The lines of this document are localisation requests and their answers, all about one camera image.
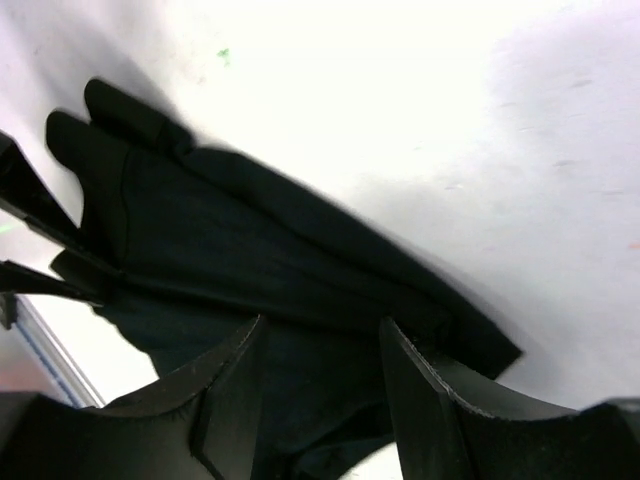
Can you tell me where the black underwear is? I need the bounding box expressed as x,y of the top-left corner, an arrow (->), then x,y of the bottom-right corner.
45,78 -> 521,479

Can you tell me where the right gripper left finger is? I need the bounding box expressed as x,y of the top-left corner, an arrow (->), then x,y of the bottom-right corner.
1,317 -> 265,479

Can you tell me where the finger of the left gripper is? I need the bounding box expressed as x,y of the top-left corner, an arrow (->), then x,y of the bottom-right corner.
1,261 -> 105,306
1,132 -> 118,275

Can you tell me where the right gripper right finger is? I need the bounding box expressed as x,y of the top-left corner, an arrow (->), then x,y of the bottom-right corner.
379,319 -> 639,480

